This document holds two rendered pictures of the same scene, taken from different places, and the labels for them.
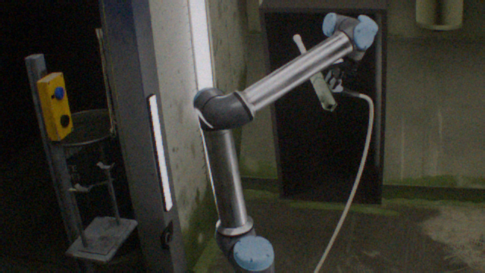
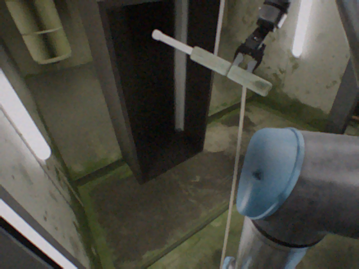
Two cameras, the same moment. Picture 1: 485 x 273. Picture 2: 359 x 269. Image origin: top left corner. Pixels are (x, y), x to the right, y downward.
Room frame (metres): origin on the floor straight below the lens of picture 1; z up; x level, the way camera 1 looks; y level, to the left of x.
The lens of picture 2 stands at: (1.85, 0.31, 1.63)
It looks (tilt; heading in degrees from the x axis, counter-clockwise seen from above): 36 degrees down; 312
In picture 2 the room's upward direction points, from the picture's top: 7 degrees counter-clockwise
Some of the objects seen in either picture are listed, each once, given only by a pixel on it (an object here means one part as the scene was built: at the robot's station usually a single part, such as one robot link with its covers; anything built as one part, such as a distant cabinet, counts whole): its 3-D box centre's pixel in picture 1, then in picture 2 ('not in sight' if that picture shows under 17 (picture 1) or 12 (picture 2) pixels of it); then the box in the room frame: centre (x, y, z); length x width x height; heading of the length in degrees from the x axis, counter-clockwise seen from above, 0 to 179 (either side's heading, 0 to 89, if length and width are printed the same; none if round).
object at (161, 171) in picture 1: (159, 155); (42, 248); (2.47, 0.43, 0.96); 0.06 x 0.02 x 0.63; 163
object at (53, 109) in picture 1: (55, 106); not in sight; (2.04, 0.76, 1.42); 0.12 x 0.06 x 0.26; 163
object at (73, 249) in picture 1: (101, 238); not in sight; (2.02, 0.68, 0.78); 0.31 x 0.23 x 0.01; 163
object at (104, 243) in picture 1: (98, 206); not in sight; (2.01, 0.66, 0.95); 0.26 x 0.15 x 0.32; 163
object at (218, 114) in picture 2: (417, 192); (182, 132); (3.26, -1.22, 0.11); 2.70 x 0.02 x 0.13; 73
